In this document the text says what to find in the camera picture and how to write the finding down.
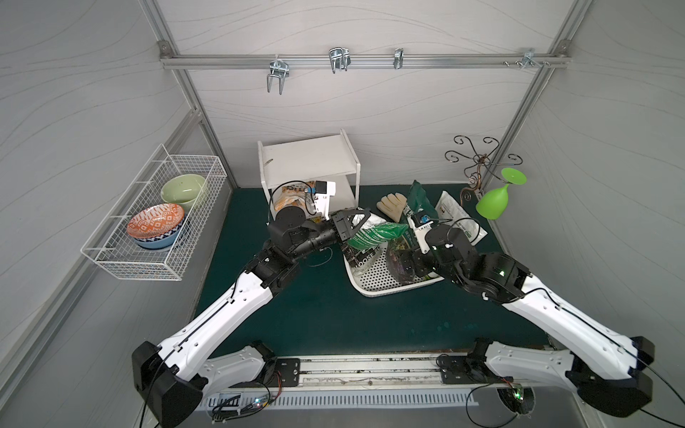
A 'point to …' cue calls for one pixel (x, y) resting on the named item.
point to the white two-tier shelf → (326, 158)
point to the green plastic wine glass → (493, 203)
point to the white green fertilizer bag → (449, 211)
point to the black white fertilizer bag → (356, 257)
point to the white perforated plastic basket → (375, 279)
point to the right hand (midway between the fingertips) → (413, 243)
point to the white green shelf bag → (375, 231)
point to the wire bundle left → (227, 409)
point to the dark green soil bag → (417, 201)
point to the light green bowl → (183, 190)
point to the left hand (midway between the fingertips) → (370, 215)
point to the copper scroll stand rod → (473, 172)
